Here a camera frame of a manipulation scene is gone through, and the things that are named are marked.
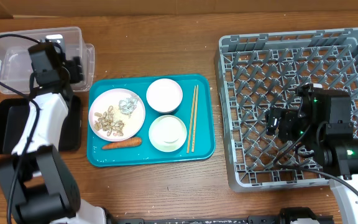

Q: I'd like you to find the pink plate with food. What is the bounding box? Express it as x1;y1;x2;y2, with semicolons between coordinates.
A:
88;88;145;142

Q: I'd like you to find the foil ball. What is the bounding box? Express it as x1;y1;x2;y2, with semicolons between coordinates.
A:
119;96;138;116

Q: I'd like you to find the pale green bowl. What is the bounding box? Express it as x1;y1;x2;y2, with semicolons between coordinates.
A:
149;115;187;152

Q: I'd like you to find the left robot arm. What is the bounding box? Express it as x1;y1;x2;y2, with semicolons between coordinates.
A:
0;42;112;223

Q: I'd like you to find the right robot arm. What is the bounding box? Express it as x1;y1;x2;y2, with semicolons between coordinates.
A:
265;83;358;223

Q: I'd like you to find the grey dishwasher rack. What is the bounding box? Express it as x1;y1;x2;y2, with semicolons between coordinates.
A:
215;28;358;192

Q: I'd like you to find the teal plastic tray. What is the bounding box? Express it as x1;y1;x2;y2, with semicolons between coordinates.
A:
86;74;216;167

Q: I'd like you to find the clear plastic bin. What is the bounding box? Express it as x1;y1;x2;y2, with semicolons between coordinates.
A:
0;27;95;94

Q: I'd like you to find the black tray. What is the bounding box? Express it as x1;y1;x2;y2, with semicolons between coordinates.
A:
0;96;82;154

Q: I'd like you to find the orange carrot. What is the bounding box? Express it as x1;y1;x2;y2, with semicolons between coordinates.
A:
102;137;142;150

